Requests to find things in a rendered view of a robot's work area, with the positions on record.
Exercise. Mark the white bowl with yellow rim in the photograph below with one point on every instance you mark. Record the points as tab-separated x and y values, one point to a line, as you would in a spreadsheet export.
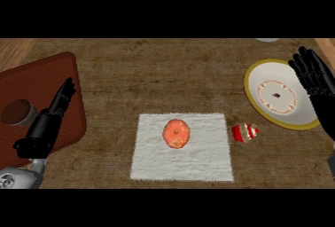
279	94

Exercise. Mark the red and white cupcake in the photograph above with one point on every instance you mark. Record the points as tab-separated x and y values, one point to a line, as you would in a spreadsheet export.
244	132

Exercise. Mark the brown woven table mat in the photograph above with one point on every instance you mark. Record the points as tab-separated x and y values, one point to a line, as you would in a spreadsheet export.
183	88

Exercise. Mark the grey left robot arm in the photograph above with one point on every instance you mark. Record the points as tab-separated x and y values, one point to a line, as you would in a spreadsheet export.
21	176

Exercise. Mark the pale grey round object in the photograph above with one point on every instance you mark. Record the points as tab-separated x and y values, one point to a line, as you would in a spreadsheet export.
267	39

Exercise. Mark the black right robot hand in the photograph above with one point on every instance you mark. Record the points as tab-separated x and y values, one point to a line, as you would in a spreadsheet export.
318	85

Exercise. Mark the orange squash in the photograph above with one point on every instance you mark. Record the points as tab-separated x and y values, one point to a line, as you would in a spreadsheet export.
176	133

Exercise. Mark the reddish brown cutting board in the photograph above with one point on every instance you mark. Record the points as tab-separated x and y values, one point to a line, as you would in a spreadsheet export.
30	97

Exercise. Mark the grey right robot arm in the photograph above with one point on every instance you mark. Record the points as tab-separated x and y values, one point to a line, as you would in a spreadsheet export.
332	167

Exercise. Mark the white placemat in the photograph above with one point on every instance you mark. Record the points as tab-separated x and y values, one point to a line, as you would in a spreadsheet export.
182	147

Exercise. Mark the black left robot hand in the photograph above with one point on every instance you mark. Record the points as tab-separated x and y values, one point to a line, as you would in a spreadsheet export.
43	127

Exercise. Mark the grey cup with brown content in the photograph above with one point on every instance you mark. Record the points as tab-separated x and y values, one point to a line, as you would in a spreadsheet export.
17	113

